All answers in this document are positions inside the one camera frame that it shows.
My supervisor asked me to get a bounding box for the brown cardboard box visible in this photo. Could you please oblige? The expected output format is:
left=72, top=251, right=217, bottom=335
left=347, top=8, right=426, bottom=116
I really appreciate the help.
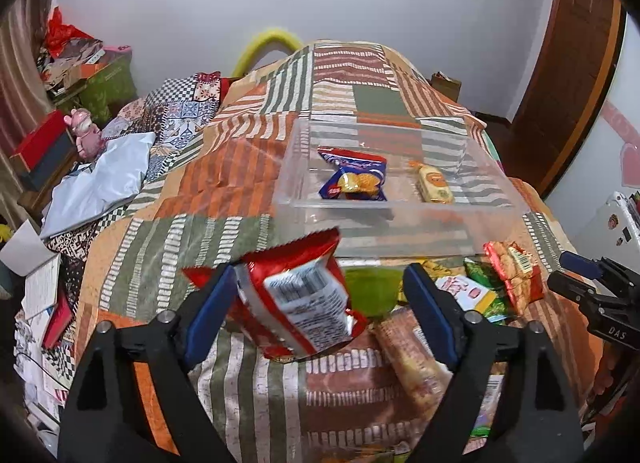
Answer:
left=431, top=72, right=462, bottom=102

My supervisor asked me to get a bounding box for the green storage box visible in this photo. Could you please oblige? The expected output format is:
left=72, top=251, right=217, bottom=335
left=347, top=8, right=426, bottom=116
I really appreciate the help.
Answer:
left=53, top=56, right=138, bottom=128

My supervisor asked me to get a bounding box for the checkered patterned pillow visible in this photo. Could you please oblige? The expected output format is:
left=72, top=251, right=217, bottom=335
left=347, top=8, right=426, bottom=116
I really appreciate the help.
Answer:
left=102, top=72, right=222, bottom=182

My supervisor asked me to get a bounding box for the long rice cracker pack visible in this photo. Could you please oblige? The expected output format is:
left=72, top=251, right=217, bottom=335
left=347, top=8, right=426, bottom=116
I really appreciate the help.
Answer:
left=373, top=306, right=452, bottom=420

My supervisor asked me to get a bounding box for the long yellow cake pack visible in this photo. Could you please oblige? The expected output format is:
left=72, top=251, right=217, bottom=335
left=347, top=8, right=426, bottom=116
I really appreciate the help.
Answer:
left=408, top=160, right=454, bottom=204

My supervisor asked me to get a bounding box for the red plastic bag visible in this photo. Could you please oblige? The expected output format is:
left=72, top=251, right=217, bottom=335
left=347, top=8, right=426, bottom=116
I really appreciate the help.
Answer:
left=43, top=7, right=92, bottom=58

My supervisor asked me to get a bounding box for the white yellow snack packet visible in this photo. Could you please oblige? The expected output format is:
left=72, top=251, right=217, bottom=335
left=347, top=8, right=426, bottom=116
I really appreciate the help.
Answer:
left=435, top=275, right=497, bottom=315

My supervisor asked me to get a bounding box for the pink heart wall sticker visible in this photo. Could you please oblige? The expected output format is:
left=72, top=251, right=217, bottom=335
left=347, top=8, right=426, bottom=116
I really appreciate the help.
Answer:
left=620, top=142, right=640, bottom=189

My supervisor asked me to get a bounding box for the clear plastic storage bin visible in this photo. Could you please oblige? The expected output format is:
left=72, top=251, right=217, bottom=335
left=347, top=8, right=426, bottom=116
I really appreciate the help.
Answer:
left=272, top=118, right=528, bottom=257

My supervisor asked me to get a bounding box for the yellow curved headboard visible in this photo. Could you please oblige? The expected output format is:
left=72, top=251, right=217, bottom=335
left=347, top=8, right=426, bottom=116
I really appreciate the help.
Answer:
left=231, top=27, right=304, bottom=78

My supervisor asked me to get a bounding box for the white appliance with stickers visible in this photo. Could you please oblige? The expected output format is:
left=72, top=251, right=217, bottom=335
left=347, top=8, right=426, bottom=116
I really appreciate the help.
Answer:
left=572, top=191, right=640, bottom=270

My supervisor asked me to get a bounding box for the white paper notebook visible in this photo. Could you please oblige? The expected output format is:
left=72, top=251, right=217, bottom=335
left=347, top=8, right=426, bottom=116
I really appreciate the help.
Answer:
left=1, top=220, right=61, bottom=320

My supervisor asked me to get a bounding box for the green jelly cup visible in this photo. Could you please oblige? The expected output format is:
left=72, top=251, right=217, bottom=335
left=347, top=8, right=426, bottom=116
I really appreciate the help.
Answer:
left=344, top=266, right=402, bottom=319

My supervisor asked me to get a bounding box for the white cloth on bed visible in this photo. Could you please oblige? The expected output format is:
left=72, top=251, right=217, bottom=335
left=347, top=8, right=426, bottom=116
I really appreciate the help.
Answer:
left=40, top=132, right=156, bottom=240

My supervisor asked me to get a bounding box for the wooden door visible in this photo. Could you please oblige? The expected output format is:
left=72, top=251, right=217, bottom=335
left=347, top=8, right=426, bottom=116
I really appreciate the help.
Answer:
left=504, top=0, right=626, bottom=196

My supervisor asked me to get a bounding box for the red gift box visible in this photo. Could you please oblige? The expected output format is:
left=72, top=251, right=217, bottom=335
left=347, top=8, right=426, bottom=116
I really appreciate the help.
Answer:
left=10, top=110, right=70, bottom=175

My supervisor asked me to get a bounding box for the pink plush toy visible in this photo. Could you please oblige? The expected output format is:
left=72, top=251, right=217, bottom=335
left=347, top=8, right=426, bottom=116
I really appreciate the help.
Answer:
left=64, top=108, right=106, bottom=162

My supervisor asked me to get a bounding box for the red foil chips bag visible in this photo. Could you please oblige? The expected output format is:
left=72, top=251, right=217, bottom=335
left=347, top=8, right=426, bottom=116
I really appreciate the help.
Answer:
left=182, top=226, right=369, bottom=361

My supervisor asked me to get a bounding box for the blue cookie snack bag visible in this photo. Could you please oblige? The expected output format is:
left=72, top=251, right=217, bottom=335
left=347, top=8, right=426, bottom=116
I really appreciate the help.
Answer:
left=318, top=146, right=387, bottom=201

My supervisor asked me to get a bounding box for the striped red beige curtain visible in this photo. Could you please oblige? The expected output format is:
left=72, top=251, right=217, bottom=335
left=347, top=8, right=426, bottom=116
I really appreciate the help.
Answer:
left=1, top=0, right=53, bottom=227

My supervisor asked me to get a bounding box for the red biscuit snack bag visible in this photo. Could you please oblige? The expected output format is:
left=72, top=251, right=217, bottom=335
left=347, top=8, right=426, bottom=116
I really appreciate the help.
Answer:
left=483, top=241, right=544, bottom=316

